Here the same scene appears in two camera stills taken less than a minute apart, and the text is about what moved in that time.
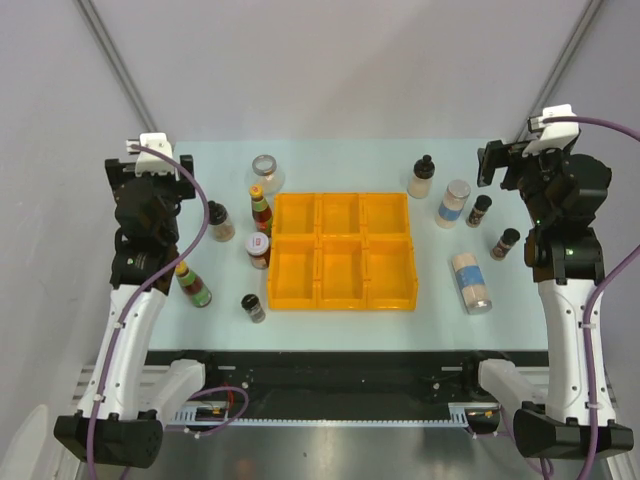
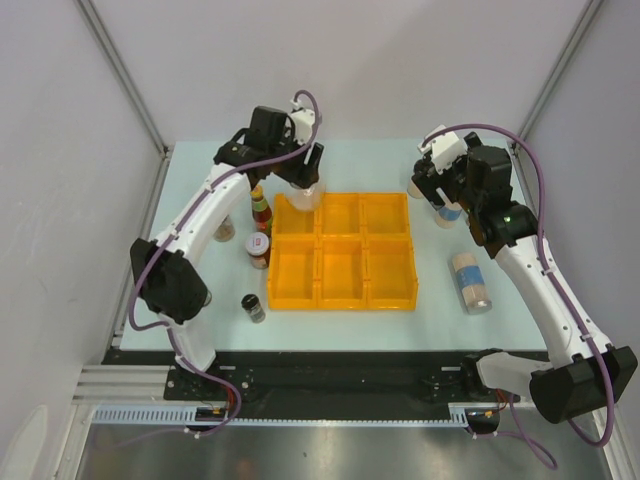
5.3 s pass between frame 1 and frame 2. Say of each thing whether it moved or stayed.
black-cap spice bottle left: stayed
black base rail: stayed
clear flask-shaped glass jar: moved
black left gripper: moved
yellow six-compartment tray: stayed
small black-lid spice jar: stayed
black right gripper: moved
